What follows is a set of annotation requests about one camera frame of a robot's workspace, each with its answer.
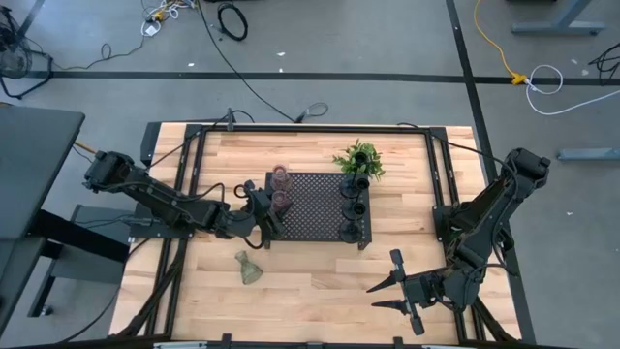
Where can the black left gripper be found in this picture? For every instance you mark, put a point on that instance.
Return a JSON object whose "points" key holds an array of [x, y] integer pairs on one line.
{"points": [[264, 218]]}

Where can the black desk top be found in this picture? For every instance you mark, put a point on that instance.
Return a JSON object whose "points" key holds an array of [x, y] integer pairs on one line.
{"points": [[34, 160]]}

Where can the grey table foot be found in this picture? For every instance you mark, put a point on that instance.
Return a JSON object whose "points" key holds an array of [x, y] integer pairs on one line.
{"points": [[591, 154]]}

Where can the medium black candlestick holder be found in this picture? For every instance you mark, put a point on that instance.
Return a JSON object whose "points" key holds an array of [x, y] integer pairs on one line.
{"points": [[363, 183]]}

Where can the black perforated metal shelf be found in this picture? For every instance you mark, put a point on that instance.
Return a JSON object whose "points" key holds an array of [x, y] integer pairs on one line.
{"points": [[315, 213]]}

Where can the pink glass candlestick holder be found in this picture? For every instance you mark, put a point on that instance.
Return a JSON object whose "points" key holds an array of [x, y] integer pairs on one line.
{"points": [[281, 178], [282, 202]]}

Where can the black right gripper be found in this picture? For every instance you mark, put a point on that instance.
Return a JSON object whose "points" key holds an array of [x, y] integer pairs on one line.
{"points": [[419, 291]]}

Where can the black floor fan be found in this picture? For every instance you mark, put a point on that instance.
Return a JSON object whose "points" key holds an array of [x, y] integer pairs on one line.
{"points": [[12, 58]]}

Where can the grey table leg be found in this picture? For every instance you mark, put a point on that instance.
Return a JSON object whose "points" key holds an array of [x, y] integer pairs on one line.
{"points": [[557, 27]]}

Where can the grey desk base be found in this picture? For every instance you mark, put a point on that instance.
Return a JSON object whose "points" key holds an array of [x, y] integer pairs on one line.
{"points": [[92, 264]]}

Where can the tall black candlestick holder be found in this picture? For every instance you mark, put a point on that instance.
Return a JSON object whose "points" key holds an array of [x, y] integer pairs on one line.
{"points": [[361, 157]]}

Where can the short black candlestick holder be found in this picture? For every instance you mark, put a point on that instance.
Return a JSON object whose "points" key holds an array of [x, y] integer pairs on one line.
{"points": [[359, 209]]}

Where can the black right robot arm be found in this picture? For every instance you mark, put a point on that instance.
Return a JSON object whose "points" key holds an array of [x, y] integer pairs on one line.
{"points": [[489, 203]]}

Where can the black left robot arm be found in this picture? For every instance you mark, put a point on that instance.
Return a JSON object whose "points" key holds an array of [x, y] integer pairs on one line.
{"points": [[160, 199]]}

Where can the green artificial potted plant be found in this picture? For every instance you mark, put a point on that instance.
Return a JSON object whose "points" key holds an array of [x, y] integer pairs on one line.
{"points": [[346, 162]]}

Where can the green glass candlestick holder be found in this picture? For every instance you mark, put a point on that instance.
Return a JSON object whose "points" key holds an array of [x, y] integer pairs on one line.
{"points": [[249, 272]]}

